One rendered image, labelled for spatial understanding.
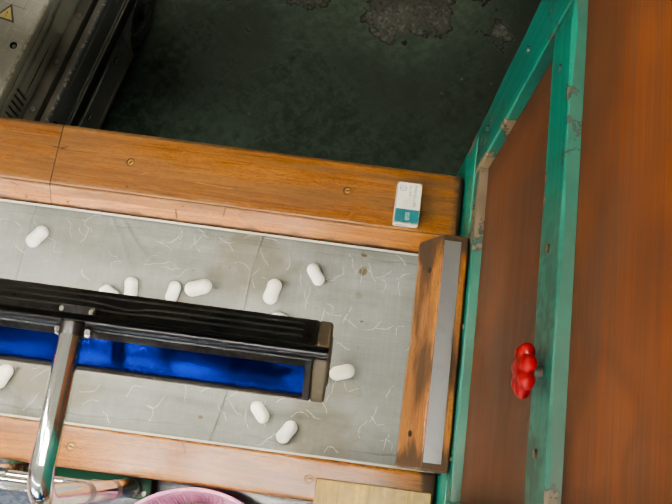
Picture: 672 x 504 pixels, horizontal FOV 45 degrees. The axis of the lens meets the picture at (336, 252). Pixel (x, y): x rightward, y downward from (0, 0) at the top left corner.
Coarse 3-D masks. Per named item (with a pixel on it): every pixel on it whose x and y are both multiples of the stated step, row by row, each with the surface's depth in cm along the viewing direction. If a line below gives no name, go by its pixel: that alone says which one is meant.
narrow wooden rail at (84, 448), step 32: (0, 416) 106; (0, 448) 105; (32, 448) 105; (64, 448) 105; (96, 448) 105; (128, 448) 105; (160, 448) 105; (192, 448) 105; (224, 448) 105; (160, 480) 105; (192, 480) 104; (224, 480) 104; (256, 480) 105; (288, 480) 105; (352, 480) 105; (384, 480) 105; (416, 480) 105
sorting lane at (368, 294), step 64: (0, 256) 114; (64, 256) 114; (128, 256) 114; (192, 256) 115; (256, 256) 115; (320, 256) 115; (384, 256) 115; (320, 320) 113; (384, 320) 113; (128, 384) 110; (384, 384) 111; (256, 448) 108; (320, 448) 108; (384, 448) 108
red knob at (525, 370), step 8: (528, 344) 61; (520, 352) 61; (528, 352) 60; (520, 360) 60; (528, 360) 60; (536, 360) 60; (512, 368) 63; (520, 368) 60; (528, 368) 60; (536, 368) 61; (512, 376) 62; (520, 376) 60; (528, 376) 60; (536, 376) 61; (512, 384) 62; (520, 384) 60; (528, 384) 59; (520, 392) 60; (528, 392) 61
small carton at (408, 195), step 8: (400, 184) 113; (408, 184) 113; (416, 184) 113; (400, 192) 113; (408, 192) 113; (416, 192) 113; (400, 200) 113; (408, 200) 113; (416, 200) 113; (400, 208) 112; (408, 208) 113; (416, 208) 113; (400, 216) 112; (408, 216) 112; (416, 216) 112; (392, 224) 114; (400, 224) 113; (408, 224) 113; (416, 224) 112
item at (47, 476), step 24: (72, 312) 75; (96, 312) 76; (72, 336) 73; (72, 360) 73; (48, 384) 72; (72, 384) 73; (48, 408) 71; (48, 432) 71; (48, 456) 71; (0, 480) 84; (24, 480) 85; (48, 480) 70; (72, 480) 96; (96, 480) 96; (120, 480) 99; (144, 480) 109
